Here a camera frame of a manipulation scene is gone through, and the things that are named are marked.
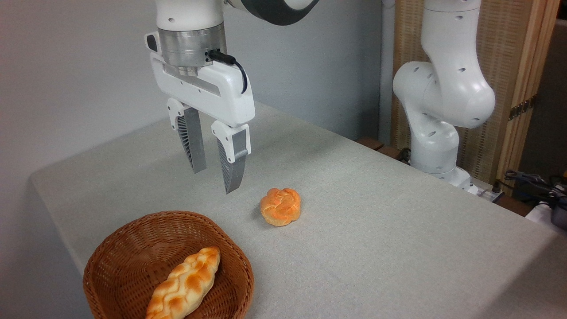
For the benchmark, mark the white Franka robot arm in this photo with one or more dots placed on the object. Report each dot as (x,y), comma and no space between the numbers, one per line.
(447,88)

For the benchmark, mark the wooden bamboo folding screen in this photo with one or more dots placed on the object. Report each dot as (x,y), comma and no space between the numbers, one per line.
(502,53)

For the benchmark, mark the round braided bread roll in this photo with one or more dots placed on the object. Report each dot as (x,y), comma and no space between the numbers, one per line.
(280,207)

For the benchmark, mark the metal screen hinge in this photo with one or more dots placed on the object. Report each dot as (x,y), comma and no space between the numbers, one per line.
(522,108)

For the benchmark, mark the long braided bread loaf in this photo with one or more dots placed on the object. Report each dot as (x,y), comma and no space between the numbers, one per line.
(186,283)

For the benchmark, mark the brown wicker basket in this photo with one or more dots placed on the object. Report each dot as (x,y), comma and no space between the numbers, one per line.
(128,257)

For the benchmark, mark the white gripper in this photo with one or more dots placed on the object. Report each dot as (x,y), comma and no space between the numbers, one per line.
(221,95)

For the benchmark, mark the grey tablecloth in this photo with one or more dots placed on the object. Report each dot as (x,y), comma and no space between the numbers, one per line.
(376,248)

